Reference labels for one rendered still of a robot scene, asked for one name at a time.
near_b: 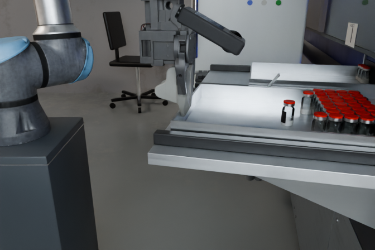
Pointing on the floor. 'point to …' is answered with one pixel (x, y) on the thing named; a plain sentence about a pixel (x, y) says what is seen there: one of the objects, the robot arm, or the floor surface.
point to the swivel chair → (119, 41)
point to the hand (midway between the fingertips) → (187, 109)
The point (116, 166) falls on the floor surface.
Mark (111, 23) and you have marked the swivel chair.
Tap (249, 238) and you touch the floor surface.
